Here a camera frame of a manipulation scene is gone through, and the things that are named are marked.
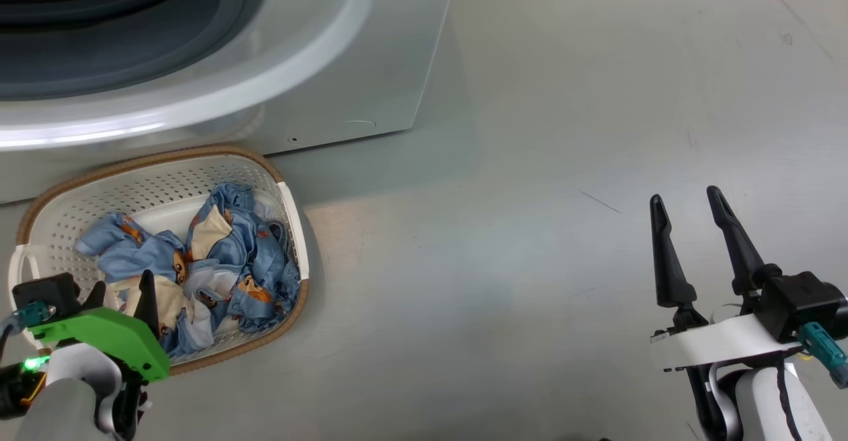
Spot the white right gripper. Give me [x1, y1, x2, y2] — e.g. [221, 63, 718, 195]
[649, 185, 806, 373]

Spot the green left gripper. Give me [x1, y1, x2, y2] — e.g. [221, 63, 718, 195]
[30, 270, 171, 383]

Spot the cream perforated laundry basket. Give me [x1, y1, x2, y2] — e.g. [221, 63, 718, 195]
[8, 144, 311, 375]

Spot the grey rubber door seal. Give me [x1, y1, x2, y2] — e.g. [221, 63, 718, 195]
[0, 0, 267, 101]

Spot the white front-load washing machine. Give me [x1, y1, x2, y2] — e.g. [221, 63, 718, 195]
[0, 0, 461, 203]

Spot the left camera cable teal plug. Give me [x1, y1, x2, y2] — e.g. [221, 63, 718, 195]
[0, 302, 58, 357]

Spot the black cable along right arm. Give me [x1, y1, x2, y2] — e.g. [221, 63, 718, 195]
[774, 360, 806, 441]

